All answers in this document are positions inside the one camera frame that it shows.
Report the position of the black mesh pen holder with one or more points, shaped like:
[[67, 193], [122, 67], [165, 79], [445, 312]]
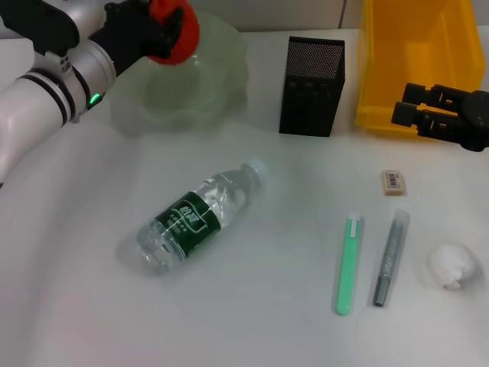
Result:
[[311, 91]]

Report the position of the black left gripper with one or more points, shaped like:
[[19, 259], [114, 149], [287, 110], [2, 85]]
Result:
[[126, 38]]

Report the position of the grey pen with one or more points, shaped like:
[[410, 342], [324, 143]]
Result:
[[390, 256]]

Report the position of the beige eraser with barcode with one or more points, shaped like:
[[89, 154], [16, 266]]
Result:
[[393, 183]]

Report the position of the clear green label water bottle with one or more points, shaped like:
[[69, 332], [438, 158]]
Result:
[[195, 221]]

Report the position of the mint green pen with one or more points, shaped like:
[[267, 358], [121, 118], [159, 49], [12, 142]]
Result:
[[348, 264]]

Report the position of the translucent wavy fruit plate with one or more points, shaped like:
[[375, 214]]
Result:
[[198, 91]]

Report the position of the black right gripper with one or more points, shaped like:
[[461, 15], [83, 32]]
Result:
[[475, 122]]

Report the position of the white paper ball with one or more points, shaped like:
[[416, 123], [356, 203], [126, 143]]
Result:
[[452, 264]]

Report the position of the red orange fruit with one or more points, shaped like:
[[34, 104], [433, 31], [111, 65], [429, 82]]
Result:
[[189, 34]]

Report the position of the yellow plastic storage bin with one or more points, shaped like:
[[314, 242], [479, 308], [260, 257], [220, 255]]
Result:
[[416, 57]]

